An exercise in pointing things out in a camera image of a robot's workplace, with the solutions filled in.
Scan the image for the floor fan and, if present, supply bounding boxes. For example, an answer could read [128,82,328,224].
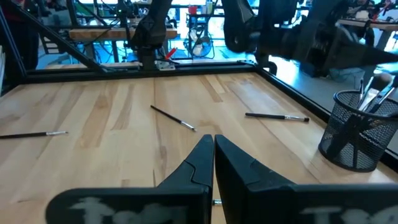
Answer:
[189,34,215,60]

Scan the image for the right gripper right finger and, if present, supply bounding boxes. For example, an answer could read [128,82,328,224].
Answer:
[215,134,398,224]

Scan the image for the silver mounting bracket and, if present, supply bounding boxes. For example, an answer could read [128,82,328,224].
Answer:
[154,59,177,72]

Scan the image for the large fan makeup brush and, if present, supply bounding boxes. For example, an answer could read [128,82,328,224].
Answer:
[356,73,393,112]

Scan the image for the thin black makeup brush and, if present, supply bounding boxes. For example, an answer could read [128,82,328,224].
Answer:
[150,105,197,132]
[358,78,366,104]
[244,112,311,123]
[0,130,68,140]

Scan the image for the black mesh cup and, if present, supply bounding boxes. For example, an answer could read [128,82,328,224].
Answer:
[317,89,398,174]

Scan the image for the medium black makeup brush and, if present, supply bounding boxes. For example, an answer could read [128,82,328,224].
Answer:
[368,77,398,114]

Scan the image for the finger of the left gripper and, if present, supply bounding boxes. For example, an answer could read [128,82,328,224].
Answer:
[326,27,398,72]

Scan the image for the red handled tool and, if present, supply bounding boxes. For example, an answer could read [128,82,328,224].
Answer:
[164,47,178,60]

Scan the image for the wooden workbench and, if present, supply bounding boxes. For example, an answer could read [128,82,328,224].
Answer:
[337,17,398,32]
[68,27,178,42]

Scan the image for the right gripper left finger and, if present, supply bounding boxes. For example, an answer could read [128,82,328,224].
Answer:
[45,134,216,224]

